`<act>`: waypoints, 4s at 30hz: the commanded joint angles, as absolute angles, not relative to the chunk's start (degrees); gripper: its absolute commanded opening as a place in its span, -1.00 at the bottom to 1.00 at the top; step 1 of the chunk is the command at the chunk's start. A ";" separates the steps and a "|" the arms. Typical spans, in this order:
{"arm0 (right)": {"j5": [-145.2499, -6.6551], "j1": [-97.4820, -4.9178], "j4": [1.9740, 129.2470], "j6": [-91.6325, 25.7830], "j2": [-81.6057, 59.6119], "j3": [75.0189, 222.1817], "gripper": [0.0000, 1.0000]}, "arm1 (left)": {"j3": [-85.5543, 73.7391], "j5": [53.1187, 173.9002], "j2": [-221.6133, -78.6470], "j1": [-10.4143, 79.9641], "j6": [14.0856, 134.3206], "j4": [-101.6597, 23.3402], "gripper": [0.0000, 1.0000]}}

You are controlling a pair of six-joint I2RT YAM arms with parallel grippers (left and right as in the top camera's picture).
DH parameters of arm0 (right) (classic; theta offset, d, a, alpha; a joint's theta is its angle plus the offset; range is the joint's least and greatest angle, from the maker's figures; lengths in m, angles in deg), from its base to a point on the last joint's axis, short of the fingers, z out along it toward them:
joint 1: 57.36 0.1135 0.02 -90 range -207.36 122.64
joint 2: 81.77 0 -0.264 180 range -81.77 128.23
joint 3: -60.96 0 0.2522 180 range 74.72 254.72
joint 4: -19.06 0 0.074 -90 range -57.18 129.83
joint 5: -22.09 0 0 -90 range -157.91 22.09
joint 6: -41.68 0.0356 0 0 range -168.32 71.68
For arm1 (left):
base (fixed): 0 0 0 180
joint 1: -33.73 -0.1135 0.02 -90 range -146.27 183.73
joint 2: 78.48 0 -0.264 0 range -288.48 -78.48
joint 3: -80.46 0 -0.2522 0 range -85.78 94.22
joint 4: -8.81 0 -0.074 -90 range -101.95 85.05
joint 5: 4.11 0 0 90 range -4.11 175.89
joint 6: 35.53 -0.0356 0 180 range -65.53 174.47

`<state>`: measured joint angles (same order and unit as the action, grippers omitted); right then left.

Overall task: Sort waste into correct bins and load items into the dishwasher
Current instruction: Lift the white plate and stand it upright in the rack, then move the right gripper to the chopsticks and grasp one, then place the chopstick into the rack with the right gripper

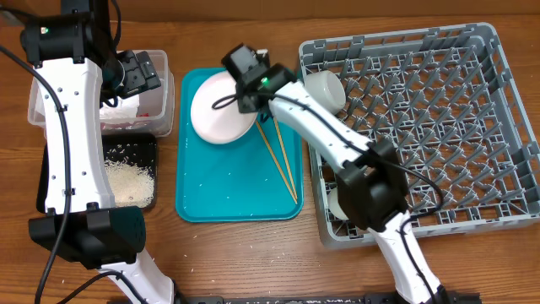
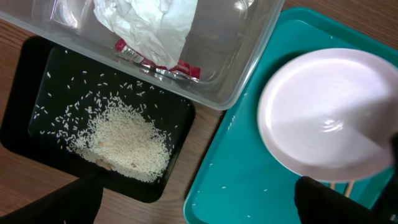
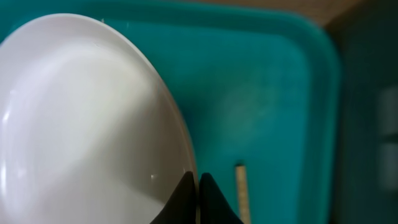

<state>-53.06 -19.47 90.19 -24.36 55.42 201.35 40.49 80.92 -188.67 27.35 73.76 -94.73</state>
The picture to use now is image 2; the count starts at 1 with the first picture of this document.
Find clear plastic waste bin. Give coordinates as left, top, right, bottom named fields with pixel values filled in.
left=1, top=0, right=284, bottom=110

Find teal plastic tray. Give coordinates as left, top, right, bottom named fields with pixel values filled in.
left=183, top=7, right=397, bottom=224

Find black plastic tray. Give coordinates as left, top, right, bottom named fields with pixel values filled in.
left=1, top=37, right=195, bottom=203

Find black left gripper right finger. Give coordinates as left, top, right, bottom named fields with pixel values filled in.
left=294, top=176, right=392, bottom=224

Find pile of rice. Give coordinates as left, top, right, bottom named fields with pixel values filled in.
left=28, top=48, right=189, bottom=182

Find large pink plate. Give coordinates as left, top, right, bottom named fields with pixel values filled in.
left=257, top=48, right=397, bottom=182

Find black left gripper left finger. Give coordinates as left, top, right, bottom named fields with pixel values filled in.
left=1, top=175, right=103, bottom=224

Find white napkin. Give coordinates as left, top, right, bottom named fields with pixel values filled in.
left=94, top=0, right=198, bottom=69

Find red snack wrapper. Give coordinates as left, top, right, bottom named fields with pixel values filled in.
left=115, top=39, right=201, bottom=82

